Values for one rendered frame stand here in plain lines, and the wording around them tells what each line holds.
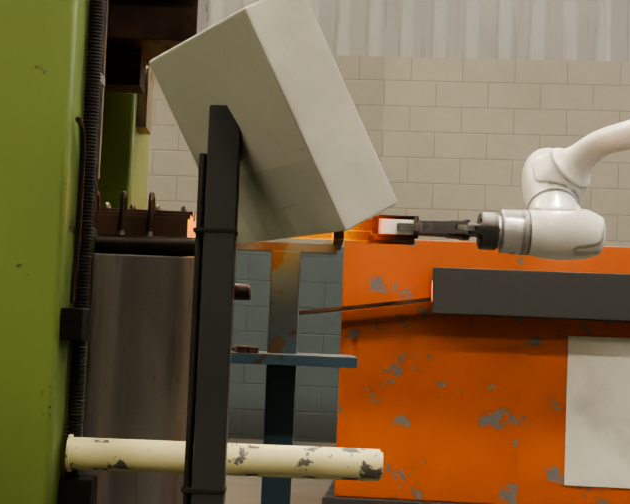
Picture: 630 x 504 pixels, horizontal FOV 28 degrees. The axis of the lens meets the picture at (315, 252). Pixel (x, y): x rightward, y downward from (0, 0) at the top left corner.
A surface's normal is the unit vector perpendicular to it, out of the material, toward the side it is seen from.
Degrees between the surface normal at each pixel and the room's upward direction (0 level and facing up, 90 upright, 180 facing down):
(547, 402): 90
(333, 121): 90
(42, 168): 90
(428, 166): 90
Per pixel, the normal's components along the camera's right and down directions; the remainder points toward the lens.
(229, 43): -0.80, 0.44
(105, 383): 0.02, -0.07
